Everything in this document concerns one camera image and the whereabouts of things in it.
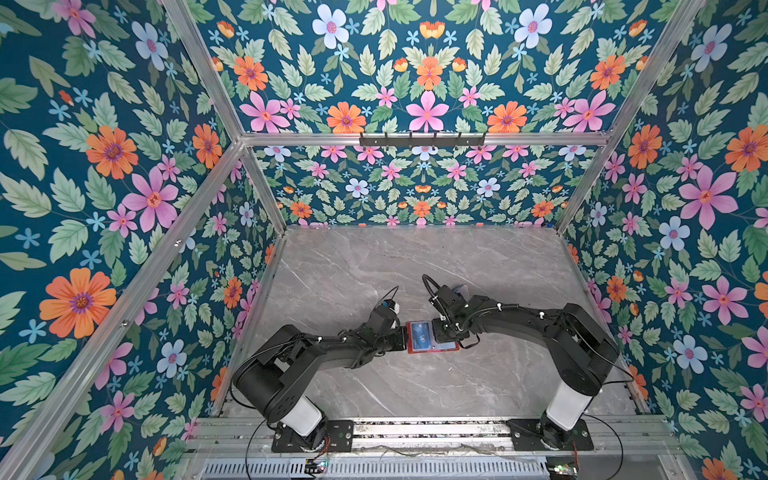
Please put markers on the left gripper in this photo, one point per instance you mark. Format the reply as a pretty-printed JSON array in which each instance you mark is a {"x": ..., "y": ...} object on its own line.
[{"x": 401, "y": 333}]

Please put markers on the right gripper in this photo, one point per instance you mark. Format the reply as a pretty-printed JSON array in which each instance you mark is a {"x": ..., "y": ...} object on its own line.
[{"x": 437, "y": 334}]

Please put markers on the blue VIP credit card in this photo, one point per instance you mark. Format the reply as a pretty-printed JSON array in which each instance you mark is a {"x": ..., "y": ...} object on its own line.
[{"x": 420, "y": 336}]

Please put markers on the red leather card holder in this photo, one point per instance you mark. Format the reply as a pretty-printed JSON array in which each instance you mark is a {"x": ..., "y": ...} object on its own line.
[{"x": 436, "y": 347}]

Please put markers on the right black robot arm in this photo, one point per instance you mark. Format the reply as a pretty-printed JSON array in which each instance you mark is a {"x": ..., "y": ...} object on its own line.
[{"x": 583, "y": 353}]

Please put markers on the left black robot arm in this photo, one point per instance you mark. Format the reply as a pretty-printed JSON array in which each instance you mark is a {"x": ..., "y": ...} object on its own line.
[{"x": 275, "y": 378}]

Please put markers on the white vent grille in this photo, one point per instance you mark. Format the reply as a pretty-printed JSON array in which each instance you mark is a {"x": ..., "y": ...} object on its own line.
[{"x": 376, "y": 468}]

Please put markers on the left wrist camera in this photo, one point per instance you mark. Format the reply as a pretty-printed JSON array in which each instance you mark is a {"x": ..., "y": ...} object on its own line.
[{"x": 384, "y": 317}]

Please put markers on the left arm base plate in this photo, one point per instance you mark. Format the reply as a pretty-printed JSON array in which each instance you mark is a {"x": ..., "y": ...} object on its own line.
[{"x": 329, "y": 436}]

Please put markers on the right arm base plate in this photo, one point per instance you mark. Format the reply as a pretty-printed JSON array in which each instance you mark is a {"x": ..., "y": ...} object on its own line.
[{"x": 528, "y": 434}]

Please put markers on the metal hook rail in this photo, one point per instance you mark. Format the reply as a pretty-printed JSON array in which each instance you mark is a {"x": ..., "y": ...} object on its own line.
[{"x": 408, "y": 140}]

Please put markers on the aluminium front rail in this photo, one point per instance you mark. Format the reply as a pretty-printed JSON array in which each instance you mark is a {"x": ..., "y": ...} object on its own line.
[{"x": 409, "y": 436}]

